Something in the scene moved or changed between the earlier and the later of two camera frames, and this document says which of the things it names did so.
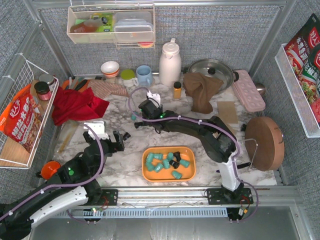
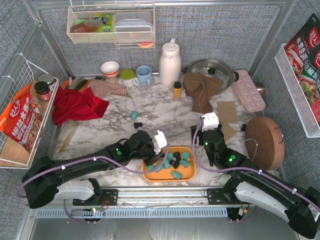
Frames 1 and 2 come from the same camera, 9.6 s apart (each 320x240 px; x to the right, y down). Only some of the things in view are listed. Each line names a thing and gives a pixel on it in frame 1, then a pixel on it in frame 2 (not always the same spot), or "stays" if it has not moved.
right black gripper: [145, 124] to [213, 156]
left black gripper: [117, 141] to [154, 157]
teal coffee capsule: [170, 155] stays
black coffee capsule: [138, 124] stays
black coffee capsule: [175, 164] stays
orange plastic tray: [168, 164] stays
